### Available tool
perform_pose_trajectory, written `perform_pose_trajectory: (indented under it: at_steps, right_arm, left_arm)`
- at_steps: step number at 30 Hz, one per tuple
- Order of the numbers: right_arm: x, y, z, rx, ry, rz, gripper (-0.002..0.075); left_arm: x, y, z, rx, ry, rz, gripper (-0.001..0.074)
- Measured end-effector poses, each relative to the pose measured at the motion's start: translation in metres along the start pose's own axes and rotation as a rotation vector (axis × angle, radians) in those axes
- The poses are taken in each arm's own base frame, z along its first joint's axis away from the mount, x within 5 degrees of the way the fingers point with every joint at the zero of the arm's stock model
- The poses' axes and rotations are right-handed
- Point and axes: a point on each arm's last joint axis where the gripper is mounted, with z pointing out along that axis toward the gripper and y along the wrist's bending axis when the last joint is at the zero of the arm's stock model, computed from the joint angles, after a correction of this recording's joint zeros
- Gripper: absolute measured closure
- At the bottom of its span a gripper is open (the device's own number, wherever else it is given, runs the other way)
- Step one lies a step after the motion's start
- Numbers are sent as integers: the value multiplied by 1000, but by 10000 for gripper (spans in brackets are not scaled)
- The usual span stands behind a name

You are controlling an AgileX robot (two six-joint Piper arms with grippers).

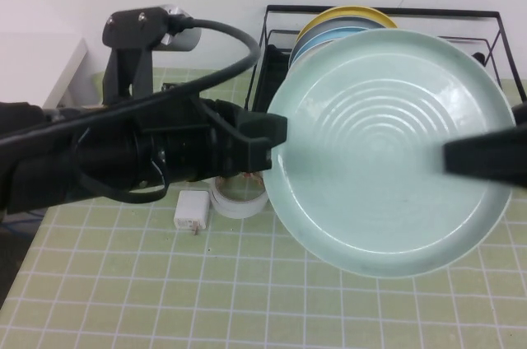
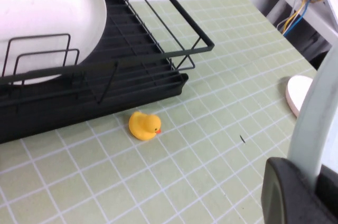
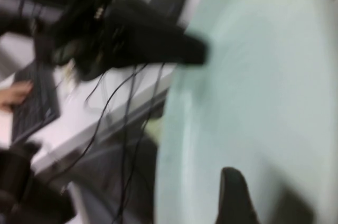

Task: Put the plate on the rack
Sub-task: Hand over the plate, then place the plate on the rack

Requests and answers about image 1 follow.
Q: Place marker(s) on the light blue plate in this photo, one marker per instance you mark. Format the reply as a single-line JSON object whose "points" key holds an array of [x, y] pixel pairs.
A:
{"points": [[317, 40]]}

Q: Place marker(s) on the plain white tape roll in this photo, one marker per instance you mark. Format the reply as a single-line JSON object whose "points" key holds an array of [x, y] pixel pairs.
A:
{"points": [[236, 209]]}

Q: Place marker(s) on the white side cabinet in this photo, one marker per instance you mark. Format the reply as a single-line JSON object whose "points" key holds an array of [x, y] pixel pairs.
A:
{"points": [[66, 81]]}

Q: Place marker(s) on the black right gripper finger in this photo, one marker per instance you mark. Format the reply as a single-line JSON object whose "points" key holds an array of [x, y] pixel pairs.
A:
{"points": [[490, 155], [520, 112]]}

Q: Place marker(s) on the white power adapter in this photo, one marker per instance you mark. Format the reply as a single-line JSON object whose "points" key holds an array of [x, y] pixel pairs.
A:
{"points": [[191, 209]]}

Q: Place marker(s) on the mint green plate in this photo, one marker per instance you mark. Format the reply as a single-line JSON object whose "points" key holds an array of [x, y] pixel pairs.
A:
{"points": [[370, 184]]}

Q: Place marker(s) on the green checked tablecloth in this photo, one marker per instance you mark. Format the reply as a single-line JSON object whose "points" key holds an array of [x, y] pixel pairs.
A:
{"points": [[206, 291]]}

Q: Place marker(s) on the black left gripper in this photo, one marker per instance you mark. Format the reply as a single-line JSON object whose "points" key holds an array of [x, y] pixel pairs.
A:
{"points": [[193, 143]]}

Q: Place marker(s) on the yellow plate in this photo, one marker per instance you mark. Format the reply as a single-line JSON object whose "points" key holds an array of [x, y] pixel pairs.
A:
{"points": [[354, 11]]}

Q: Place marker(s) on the grey plate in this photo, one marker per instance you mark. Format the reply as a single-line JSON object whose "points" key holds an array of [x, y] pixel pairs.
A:
{"points": [[329, 24]]}

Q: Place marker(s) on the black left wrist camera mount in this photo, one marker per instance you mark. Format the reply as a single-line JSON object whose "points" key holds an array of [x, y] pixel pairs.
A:
{"points": [[131, 48]]}

